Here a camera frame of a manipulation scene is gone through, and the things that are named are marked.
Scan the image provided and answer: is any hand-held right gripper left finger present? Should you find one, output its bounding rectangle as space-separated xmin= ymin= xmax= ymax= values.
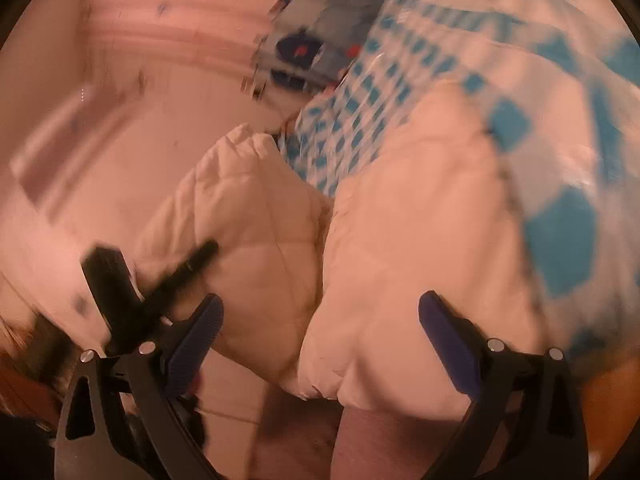
xmin=55 ymin=294 xmax=224 ymax=480

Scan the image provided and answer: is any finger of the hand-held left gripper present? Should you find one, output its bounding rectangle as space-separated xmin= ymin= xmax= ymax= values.
xmin=142 ymin=241 xmax=219 ymax=321
xmin=82 ymin=247 xmax=137 ymax=356

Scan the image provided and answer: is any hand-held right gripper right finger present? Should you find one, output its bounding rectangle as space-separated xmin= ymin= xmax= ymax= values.
xmin=419 ymin=291 xmax=588 ymax=480

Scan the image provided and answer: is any white quilted jacket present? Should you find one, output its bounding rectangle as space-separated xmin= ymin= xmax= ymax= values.
xmin=132 ymin=82 xmax=551 ymax=421

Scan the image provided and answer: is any blue white checkered plastic sheet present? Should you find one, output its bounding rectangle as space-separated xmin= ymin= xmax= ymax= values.
xmin=277 ymin=0 xmax=640 ymax=361

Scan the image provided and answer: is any cartoon printed blue blanket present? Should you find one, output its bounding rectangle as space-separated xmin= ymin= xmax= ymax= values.
xmin=245 ymin=0 xmax=401 ymax=101

